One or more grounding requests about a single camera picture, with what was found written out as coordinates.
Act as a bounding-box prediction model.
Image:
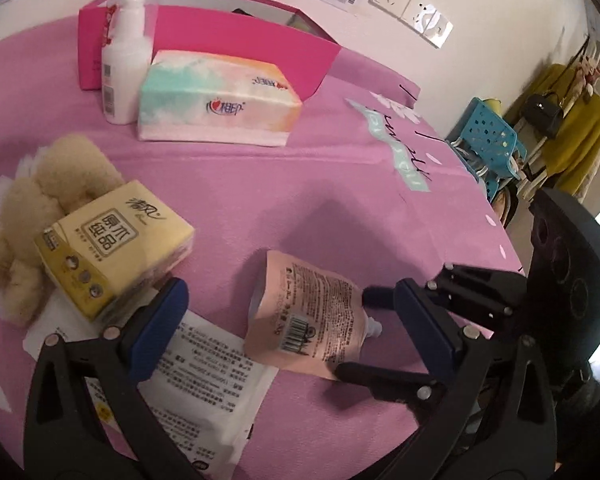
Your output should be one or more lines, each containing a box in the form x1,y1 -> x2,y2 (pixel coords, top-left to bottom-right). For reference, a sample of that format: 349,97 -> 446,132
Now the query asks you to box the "white pump bottle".
101,0 -> 153,126

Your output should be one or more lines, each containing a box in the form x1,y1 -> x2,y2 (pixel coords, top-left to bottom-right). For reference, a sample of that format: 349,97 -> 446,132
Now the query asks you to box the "yellow garment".
505,62 -> 600,197

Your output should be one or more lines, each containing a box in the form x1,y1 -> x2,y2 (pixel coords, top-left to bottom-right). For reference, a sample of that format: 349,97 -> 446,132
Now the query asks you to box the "pink spout pouch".
243,250 -> 383,381

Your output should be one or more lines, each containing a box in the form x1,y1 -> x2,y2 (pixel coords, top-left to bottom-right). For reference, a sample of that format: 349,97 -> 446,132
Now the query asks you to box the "pastel soft tissue pack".
137,50 -> 303,147

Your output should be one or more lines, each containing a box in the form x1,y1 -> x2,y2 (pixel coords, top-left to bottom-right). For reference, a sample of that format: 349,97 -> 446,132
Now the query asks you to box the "pink cardboard box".
77,0 -> 342,103

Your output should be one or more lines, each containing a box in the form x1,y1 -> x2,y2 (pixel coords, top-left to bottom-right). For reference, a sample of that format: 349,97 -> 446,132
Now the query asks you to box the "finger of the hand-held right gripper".
362,262 -> 527,332
335,361 -> 444,414

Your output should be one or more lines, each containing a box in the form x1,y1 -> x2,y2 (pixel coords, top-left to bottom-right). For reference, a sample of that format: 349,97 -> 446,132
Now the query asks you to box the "white wet wipes pack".
22,285 -> 281,480

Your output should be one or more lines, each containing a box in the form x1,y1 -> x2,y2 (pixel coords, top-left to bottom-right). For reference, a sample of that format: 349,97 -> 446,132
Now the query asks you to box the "blue plastic stool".
447,97 -> 528,202

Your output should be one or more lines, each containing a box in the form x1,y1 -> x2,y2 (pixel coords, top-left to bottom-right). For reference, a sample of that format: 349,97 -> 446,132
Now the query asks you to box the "beige plush toy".
0,134 -> 126,328

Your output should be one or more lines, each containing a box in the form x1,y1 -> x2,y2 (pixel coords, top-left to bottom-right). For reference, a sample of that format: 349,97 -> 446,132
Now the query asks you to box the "black handbag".
522,92 -> 566,137

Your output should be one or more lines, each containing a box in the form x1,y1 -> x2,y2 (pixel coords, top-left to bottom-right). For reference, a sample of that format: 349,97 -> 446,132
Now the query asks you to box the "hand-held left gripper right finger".
385,280 -> 558,480

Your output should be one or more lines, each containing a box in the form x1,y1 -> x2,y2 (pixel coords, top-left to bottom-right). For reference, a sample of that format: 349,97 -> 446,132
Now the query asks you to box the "yellow tissue pack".
34,180 -> 196,322

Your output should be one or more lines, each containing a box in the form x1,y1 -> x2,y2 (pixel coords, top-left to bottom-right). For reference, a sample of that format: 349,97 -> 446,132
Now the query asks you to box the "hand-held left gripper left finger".
24,277 -> 201,480

